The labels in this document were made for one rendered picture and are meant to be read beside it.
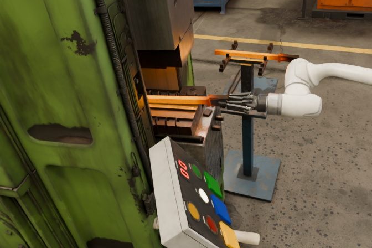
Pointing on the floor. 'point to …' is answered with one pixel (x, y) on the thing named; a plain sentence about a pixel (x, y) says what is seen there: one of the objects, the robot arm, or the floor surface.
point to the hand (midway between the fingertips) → (218, 100)
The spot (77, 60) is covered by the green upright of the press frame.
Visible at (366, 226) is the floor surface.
